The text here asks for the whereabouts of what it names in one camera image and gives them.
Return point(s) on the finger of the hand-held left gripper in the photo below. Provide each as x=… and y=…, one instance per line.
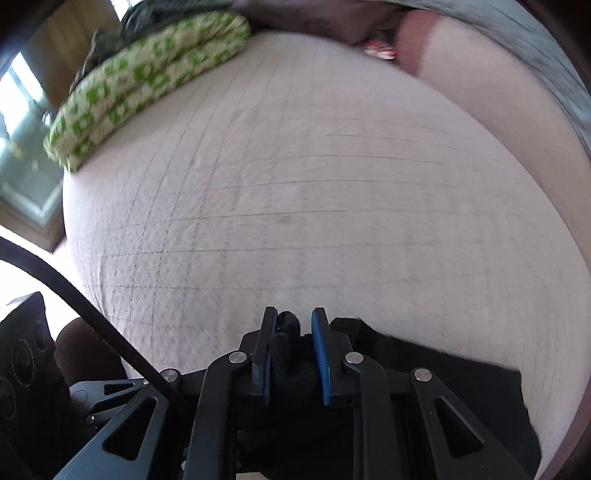
x=97, y=401

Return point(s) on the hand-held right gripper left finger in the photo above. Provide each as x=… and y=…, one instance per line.
x=265, y=360

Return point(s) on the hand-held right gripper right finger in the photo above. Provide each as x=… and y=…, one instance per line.
x=323, y=360

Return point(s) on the black pants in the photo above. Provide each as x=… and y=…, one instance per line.
x=461, y=387

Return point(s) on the pink quilted bed cover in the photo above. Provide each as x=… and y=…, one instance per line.
x=295, y=184

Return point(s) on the window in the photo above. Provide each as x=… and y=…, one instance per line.
x=23, y=138

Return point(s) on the green patterned folded quilt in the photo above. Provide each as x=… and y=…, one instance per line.
x=138, y=78

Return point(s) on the red white small object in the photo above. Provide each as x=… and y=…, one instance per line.
x=381, y=48

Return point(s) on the wooden cabinet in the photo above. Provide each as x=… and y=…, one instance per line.
x=69, y=46

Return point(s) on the dark camouflage cloth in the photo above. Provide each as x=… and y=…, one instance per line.
x=138, y=18

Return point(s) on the grey blanket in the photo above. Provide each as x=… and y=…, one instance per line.
x=531, y=41

